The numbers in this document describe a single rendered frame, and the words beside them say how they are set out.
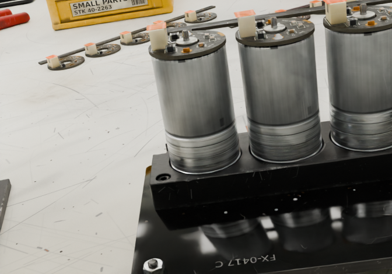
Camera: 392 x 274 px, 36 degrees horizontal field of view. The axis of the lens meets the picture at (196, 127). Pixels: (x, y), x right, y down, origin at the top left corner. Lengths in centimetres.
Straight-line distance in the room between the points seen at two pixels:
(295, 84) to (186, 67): 3
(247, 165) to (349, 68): 4
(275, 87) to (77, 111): 16
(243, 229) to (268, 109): 4
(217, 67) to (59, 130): 14
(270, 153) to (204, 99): 3
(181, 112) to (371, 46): 6
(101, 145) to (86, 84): 9
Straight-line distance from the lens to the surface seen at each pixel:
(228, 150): 20
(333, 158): 20
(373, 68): 19
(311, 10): 21
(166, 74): 19
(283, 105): 19
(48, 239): 23
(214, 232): 19
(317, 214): 19
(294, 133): 20
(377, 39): 19
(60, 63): 42
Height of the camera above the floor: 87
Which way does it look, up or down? 25 degrees down
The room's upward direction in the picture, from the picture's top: 9 degrees counter-clockwise
